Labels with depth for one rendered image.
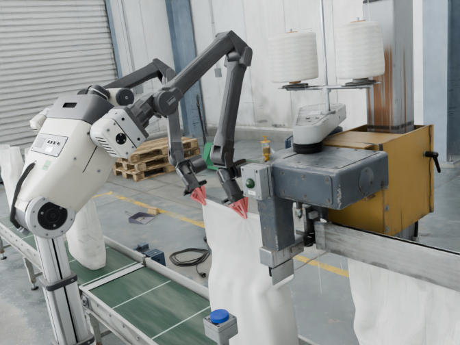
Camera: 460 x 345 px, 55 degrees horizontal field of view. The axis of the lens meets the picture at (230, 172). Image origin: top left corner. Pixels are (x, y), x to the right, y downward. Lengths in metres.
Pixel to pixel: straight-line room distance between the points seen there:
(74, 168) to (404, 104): 1.10
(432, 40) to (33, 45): 6.43
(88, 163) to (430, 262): 1.04
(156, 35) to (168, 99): 8.54
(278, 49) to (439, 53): 4.71
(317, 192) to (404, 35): 0.66
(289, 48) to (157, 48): 8.50
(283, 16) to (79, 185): 6.90
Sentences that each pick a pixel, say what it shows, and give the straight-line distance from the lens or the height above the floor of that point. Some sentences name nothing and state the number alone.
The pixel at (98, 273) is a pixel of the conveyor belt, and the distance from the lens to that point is 3.07.
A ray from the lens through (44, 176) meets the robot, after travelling 1.52.
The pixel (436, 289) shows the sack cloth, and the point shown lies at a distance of 1.27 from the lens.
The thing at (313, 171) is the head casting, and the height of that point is 1.33.
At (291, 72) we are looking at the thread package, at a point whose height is 1.56.
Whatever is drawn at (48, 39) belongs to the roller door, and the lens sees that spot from 8.90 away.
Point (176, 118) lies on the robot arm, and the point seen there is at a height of 1.40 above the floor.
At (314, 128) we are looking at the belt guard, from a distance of 1.29.
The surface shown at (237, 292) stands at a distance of 1.71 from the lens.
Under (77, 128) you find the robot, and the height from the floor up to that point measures 1.47.
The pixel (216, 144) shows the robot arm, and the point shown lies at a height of 1.33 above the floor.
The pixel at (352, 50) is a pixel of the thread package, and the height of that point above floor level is 1.61.
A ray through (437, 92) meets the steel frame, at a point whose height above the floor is 0.93.
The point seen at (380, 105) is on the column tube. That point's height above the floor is 1.42.
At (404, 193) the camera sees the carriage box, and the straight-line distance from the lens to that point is 1.53.
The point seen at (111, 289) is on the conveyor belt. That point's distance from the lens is 2.82.
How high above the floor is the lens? 1.63
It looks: 14 degrees down
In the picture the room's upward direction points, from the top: 7 degrees counter-clockwise
